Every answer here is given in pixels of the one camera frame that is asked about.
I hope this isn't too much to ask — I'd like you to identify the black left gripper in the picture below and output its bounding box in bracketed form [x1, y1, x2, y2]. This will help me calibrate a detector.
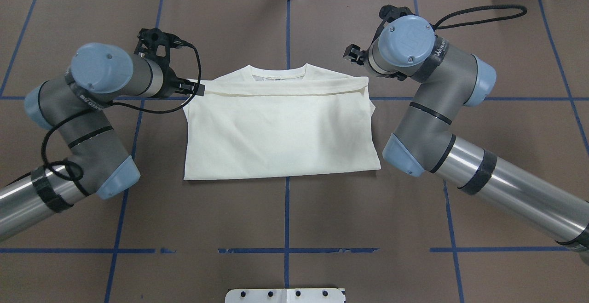
[159, 68, 206, 98]

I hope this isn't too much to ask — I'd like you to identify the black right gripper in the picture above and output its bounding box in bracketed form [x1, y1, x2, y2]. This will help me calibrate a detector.
[343, 44, 408, 81]

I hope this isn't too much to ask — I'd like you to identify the cream long-sleeve cat shirt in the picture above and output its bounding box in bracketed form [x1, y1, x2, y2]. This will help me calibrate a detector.
[184, 64, 381, 181]

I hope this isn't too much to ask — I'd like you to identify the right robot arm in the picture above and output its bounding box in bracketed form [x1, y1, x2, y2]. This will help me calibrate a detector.
[344, 12, 588, 263]

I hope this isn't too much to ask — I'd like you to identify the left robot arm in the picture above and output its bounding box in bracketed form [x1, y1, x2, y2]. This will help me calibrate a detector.
[1, 43, 167, 240]

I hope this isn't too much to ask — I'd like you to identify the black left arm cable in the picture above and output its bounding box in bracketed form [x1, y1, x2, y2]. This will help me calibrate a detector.
[40, 41, 203, 198]

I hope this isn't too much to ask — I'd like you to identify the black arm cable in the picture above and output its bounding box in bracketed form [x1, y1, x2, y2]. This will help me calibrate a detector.
[40, 41, 203, 198]
[430, 4, 528, 30]

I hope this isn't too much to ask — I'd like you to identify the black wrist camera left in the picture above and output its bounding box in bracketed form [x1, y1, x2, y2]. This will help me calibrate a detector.
[134, 27, 190, 60]

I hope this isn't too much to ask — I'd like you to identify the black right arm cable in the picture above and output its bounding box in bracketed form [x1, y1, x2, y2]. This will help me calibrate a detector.
[430, 4, 528, 30]

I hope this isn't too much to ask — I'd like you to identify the white camera stand pillar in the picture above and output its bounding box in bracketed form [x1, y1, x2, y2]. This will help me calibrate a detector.
[225, 288, 346, 303]

